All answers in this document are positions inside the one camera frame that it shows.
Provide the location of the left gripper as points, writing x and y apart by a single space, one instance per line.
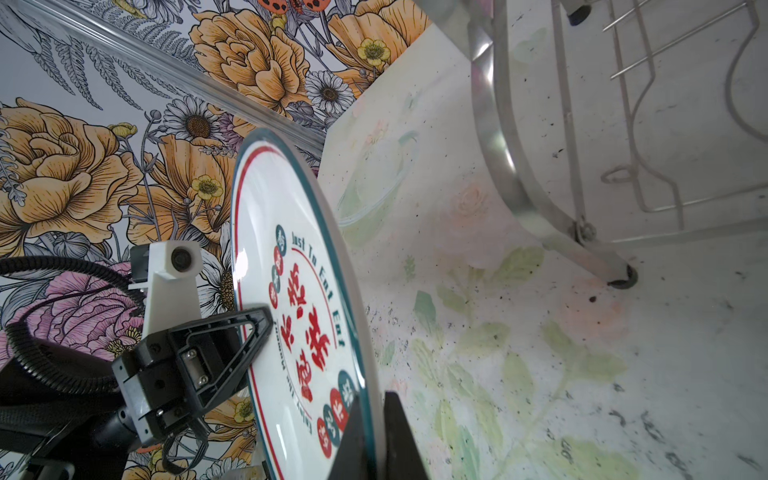
167 381

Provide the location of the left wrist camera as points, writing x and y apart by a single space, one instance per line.
166 272

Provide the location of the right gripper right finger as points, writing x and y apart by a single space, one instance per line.
403 460

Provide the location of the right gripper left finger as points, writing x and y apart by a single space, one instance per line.
350 463

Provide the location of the white plate red characters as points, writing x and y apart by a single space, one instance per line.
288 254

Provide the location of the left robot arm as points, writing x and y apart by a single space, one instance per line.
70 425

